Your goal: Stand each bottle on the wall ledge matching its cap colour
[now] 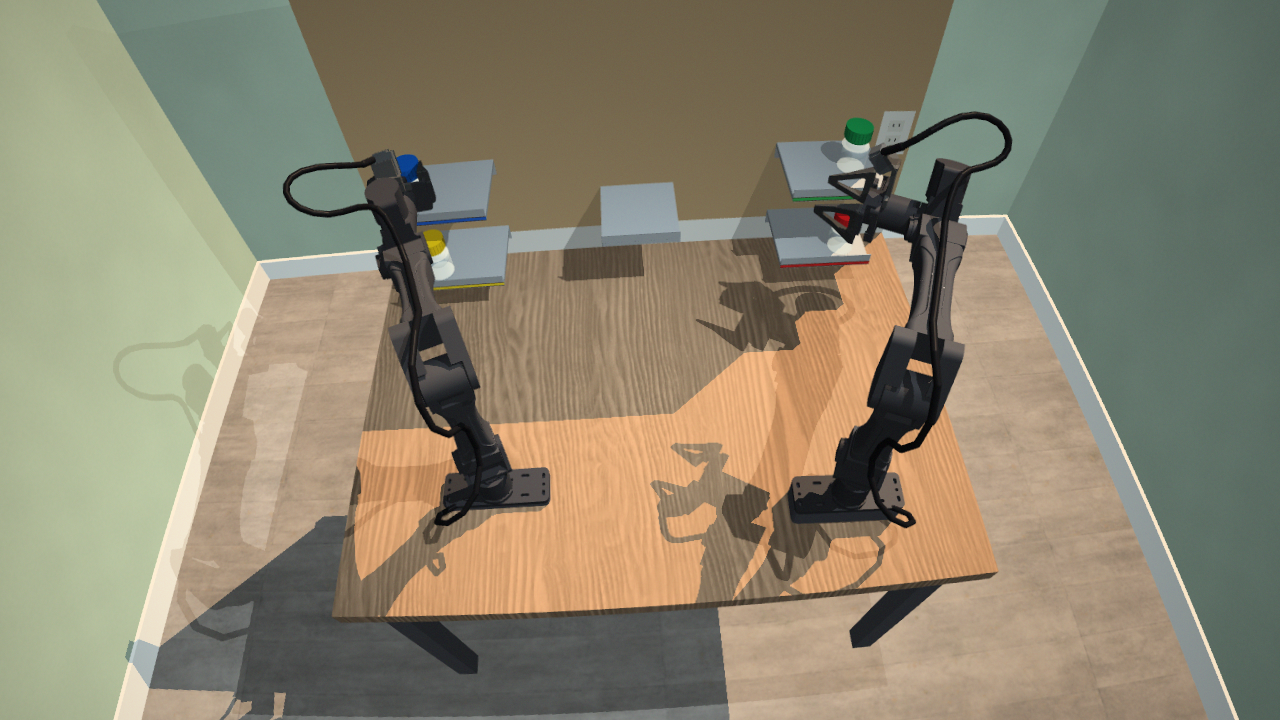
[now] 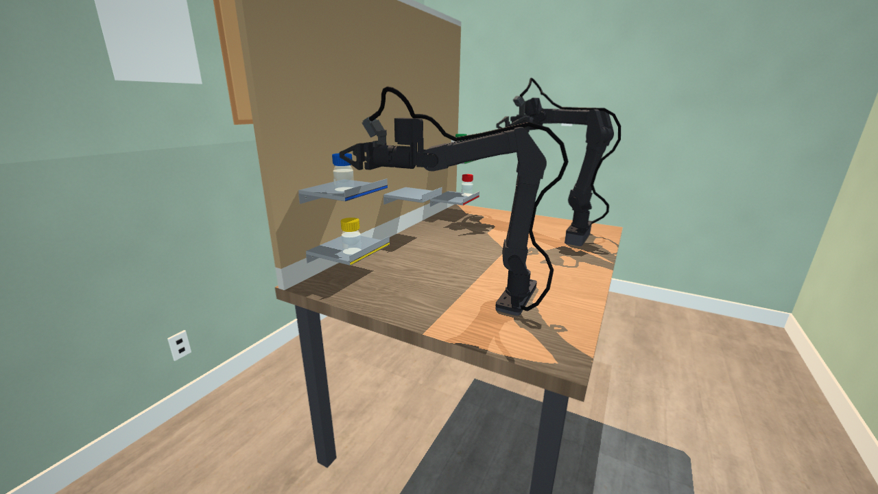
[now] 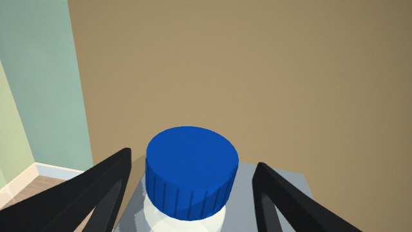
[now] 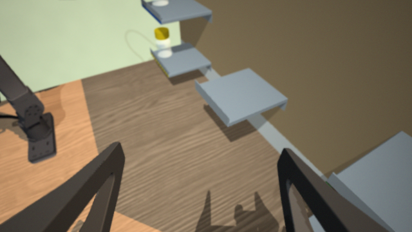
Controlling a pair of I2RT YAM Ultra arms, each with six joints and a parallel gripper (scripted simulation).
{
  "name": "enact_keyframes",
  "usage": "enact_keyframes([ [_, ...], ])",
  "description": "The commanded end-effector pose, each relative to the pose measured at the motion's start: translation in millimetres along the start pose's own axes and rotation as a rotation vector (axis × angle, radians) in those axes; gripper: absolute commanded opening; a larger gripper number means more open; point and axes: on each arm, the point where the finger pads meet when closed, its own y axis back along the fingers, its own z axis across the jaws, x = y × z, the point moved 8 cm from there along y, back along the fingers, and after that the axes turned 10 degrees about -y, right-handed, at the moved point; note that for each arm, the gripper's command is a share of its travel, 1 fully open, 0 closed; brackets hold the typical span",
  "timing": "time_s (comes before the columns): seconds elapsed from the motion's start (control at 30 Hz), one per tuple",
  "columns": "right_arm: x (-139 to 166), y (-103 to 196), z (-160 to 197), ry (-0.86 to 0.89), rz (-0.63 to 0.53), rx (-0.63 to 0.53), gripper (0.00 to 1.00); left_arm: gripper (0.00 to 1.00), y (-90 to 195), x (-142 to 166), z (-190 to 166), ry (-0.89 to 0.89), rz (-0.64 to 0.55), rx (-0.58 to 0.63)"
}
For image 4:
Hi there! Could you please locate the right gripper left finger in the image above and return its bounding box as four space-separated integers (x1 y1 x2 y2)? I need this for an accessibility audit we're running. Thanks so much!
0 142 125 232

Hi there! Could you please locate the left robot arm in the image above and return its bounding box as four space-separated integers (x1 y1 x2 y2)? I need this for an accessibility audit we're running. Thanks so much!
0 56 55 162

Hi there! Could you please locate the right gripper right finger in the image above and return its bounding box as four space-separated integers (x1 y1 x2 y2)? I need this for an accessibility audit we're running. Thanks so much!
277 148 389 232

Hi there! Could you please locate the clear bottle with yellow cap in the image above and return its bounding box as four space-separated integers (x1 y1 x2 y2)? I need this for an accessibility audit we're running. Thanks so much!
154 27 172 59

